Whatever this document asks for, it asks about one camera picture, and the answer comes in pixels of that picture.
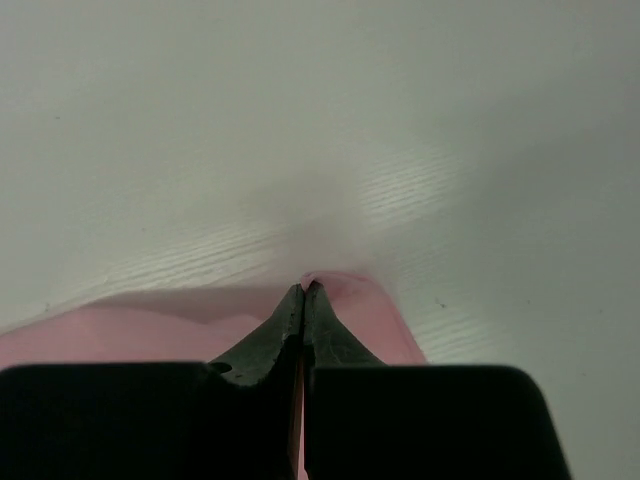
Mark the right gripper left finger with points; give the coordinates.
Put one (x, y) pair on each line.
(234, 417)

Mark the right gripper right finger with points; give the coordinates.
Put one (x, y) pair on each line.
(364, 419)

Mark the pink t-shirt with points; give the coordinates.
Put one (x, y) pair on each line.
(198, 326)

